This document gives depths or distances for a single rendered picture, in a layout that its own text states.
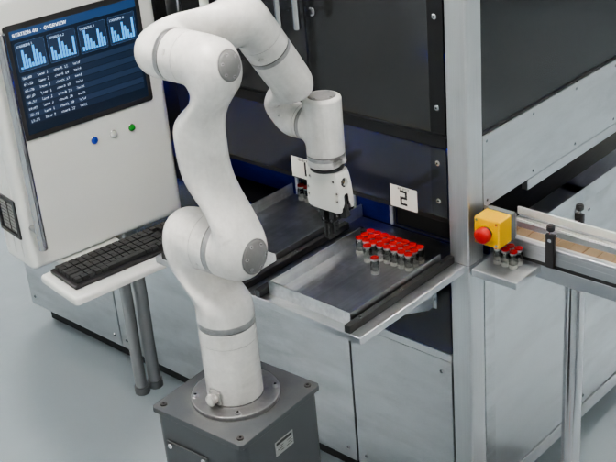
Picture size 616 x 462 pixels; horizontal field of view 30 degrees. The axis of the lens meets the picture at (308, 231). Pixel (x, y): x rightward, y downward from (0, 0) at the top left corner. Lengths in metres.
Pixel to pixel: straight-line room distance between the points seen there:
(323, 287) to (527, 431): 0.89
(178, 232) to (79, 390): 1.95
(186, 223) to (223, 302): 0.18
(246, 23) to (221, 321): 0.59
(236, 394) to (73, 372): 1.92
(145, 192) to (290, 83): 1.12
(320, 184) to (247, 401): 0.49
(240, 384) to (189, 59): 0.71
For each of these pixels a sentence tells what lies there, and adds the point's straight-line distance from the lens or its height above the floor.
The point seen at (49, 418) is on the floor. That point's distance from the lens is 4.06.
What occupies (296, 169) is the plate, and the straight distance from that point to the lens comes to 3.11.
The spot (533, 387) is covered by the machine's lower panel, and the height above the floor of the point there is 0.36.
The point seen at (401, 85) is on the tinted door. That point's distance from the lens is 2.78.
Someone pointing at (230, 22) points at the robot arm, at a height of 1.66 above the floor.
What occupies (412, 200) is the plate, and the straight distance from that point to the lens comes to 2.87.
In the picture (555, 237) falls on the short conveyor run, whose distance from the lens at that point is 2.79.
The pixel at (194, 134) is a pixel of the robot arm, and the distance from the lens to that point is 2.13.
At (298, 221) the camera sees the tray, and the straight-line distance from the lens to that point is 3.12.
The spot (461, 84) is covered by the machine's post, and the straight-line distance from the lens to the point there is 2.65.
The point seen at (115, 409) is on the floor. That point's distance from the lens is 4.03.
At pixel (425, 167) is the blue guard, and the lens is 2.80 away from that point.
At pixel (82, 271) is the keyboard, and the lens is 3.13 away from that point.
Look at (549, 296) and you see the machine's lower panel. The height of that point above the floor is 0.61.
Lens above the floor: 2.26
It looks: 27 degrees down
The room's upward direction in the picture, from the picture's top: 5 degrees counter-clockwise
